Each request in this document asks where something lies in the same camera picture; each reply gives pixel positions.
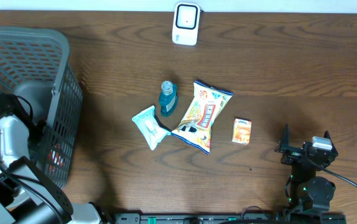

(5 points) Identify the yellow wet wipes pack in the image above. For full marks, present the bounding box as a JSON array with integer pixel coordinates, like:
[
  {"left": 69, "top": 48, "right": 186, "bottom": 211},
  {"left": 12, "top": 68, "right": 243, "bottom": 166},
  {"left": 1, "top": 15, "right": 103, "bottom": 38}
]
[{"left": 171, "top": 80, "right": 233, "bottom": 154}]

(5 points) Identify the teal mouthwash bottle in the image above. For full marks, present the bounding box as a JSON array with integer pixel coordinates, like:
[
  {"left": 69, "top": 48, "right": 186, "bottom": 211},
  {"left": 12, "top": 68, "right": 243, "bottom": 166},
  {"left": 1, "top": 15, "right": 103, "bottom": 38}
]
[{"left": 159, "top": 80, "right": 177, "bottom": 116}]

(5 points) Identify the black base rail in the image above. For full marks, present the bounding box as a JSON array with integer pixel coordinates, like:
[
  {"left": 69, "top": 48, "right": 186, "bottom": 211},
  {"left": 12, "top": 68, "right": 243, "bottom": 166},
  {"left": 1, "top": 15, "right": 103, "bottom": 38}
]
[{"left": 113, "top": 212, "right": 347, "bottom": 224}]

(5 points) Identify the pale green tissue pack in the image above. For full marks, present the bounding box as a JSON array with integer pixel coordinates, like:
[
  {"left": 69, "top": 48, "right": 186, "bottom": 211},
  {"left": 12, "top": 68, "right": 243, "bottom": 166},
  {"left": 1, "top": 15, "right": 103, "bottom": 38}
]
[{"left": 132, "top": 105, "right": 171, "bottom": 151}]

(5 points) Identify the grey plastic shopping basket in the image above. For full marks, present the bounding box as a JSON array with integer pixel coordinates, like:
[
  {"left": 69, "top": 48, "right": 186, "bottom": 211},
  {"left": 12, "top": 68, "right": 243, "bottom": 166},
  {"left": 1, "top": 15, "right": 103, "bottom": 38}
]
[{"left": 0, "top": 27, "right": 83, "bottom": 187}]

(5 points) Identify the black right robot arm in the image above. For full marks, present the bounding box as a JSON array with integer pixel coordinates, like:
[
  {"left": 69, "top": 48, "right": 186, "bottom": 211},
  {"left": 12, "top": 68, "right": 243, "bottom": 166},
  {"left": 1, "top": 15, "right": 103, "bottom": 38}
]
[{"left": 274, "top": 126, "right": 338, "bottom": 217}]

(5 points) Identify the small orange box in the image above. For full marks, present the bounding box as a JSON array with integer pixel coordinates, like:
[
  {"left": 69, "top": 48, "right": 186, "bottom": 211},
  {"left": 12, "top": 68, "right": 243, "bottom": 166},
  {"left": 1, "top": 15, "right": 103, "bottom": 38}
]
[{"left": 231, "top": 118, "right": 252, "bottom": 145}]

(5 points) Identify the white barcode scanner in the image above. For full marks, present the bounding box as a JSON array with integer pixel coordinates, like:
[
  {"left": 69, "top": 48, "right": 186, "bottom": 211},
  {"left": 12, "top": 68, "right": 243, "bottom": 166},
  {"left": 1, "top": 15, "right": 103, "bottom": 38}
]
[{"left": 172, "top": 2, "right": 201, "bottom": 46}]

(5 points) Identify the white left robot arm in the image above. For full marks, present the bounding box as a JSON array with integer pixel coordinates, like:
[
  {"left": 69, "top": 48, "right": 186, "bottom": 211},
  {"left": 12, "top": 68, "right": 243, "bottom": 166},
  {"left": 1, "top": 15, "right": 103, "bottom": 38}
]
[{"left": 0, "top": 93, "right": 112, "bottom": 223}]

